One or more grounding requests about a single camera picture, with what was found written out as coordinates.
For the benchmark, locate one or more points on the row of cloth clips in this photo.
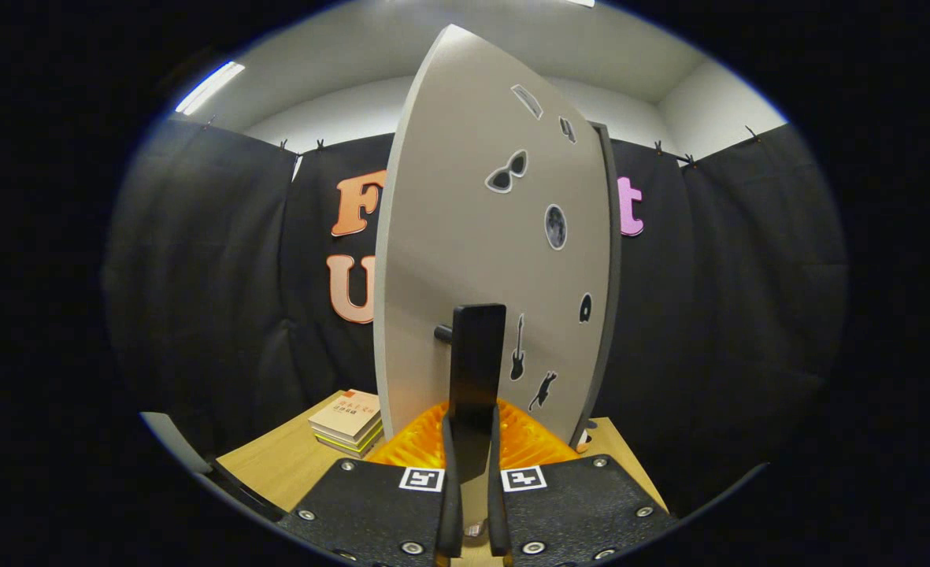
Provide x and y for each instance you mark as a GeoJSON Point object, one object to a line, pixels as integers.
{"type": "Point", "coordinates": [657, 147]}

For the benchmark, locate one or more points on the narrow ceiling light strip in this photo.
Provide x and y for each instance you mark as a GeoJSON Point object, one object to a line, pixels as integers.
{"type": "Point", "coordinates": [209, 88]}

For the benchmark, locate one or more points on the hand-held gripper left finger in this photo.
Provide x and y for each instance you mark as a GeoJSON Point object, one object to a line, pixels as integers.
{"type": "Point", "coordinates": [450, 504]}

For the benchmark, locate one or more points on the yellow edged book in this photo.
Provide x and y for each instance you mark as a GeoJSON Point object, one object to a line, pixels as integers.
{"type": "Point", "coordinates": [368, 442]}

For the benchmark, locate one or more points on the black backdrop cloth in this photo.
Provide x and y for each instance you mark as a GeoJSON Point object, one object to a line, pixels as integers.
{"type": "Point", "coordinates": [709, 315]}

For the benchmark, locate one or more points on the brown cover book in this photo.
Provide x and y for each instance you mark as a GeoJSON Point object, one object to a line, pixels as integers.
{"type": "Point", "coordinates": [358, 454]}

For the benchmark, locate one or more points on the beige shoe cabinet door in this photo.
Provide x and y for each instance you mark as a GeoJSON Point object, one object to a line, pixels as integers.
{"type": "Point", "coordinates": [464, 197]}

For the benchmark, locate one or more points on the beige cover book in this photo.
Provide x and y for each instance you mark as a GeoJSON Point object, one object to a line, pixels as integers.
{"type": "Point", "coordinates": [346, 413]}

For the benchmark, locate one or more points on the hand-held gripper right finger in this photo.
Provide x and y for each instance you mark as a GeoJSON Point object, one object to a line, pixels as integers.
{"type": "Point", "coordinates": [498, 504]}

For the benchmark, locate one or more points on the dark grey shoe cabinet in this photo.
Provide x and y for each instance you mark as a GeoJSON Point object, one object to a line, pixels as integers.
{"type": "Point", "coordinates": [613, 260]}

